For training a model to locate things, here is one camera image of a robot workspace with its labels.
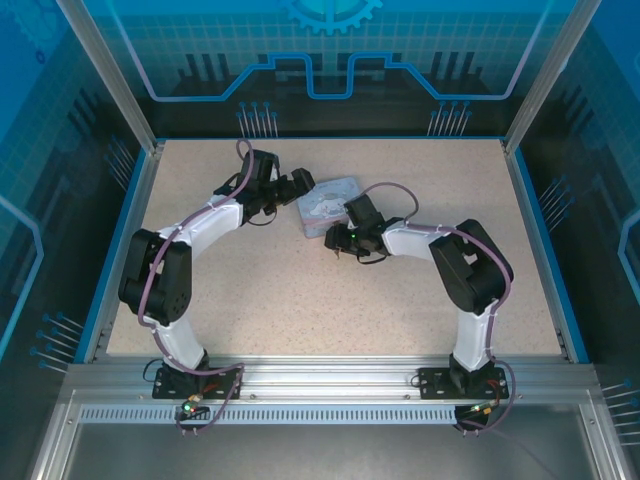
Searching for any cartoon printed tin box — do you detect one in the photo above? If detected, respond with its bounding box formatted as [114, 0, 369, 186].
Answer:
[297, 175, 362, 242]

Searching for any aluminium front beam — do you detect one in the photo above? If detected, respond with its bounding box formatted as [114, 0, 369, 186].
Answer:
[64, 355, 601, 404]

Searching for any grey metal shelf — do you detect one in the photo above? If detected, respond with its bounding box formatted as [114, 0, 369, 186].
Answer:
[62, 422, 601, 480]

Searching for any left gripper thin black cable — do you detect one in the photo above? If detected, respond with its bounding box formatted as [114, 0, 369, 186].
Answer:
[244, 209, 279, 228]

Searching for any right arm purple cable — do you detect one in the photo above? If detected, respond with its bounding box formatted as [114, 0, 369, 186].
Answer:
[355, 181, 518, 437]

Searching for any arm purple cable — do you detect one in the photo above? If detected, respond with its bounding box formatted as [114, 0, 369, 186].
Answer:
[137, 138, 256, 437]
[355, 181, 518, 437]

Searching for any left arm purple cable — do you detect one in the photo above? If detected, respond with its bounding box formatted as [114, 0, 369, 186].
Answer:
[137, 138, 256, 437]

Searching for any aluminium side rail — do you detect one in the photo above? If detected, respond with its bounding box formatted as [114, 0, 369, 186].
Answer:
[82, 142, 166, 364]
[502, 139, 591, 364]

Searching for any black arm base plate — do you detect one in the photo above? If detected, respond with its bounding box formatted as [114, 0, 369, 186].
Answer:
[417, 367, 511, 401]
[152, 366, 245, 401]

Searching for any slotted grey cable duct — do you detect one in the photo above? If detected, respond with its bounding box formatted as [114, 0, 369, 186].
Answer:
[77, 405, 464, 426]

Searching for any aluminium frame post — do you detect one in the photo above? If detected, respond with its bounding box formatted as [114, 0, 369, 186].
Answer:
[502, 0, 601, 154]
[55, 0, 166, 154]

